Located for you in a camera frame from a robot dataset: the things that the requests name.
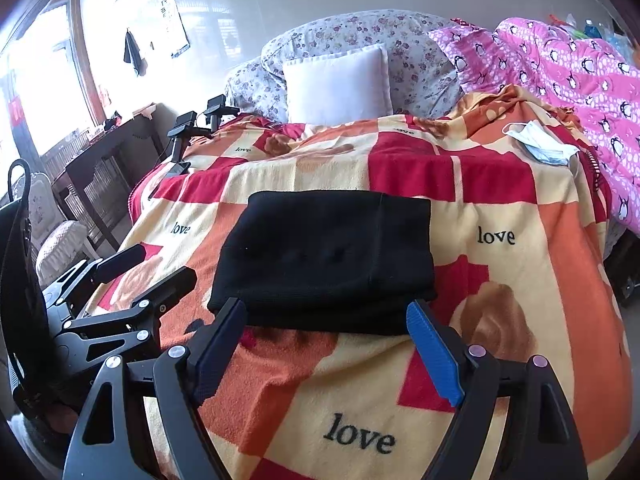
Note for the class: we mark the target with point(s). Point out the light blue face mask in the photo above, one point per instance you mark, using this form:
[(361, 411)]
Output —
[(545, 145)]

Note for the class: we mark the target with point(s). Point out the white pillow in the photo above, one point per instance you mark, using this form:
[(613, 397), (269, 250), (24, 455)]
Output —
[(340, 85)]

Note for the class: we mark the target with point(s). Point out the pink penguin print quilt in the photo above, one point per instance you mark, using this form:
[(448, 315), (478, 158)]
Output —
[(575, 85)]

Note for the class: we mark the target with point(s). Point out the wooden framed window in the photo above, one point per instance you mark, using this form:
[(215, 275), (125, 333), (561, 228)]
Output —
[(45, 85)]

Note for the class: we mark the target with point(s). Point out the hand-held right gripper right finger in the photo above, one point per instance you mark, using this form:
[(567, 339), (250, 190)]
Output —
[(432, 350)]

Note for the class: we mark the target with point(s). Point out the dark wooden desk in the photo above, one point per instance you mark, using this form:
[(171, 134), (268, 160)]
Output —
[(107, 147)]

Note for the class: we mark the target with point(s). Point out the red orange checked blanket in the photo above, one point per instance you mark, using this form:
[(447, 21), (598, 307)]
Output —
[(525, 310)]

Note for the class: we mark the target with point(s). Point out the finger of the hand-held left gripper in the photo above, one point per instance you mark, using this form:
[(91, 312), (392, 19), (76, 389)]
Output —
[(120, 260), (170, 285)]

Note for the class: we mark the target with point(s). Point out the black hanging cloth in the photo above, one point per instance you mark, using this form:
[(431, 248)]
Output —
[(135, 52)]

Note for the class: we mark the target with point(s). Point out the white cushioned chair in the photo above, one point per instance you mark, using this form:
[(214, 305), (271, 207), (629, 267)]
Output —
[(60, 245)]

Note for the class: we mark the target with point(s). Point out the black pants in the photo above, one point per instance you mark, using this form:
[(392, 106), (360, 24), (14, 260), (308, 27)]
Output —
[(325, 250)]

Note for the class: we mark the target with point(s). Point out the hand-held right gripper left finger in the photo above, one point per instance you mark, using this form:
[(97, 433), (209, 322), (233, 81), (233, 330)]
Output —
[(220, 345)]

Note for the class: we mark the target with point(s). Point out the wall poster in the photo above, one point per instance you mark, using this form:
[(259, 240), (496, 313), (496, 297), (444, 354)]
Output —
[(174, 25)]

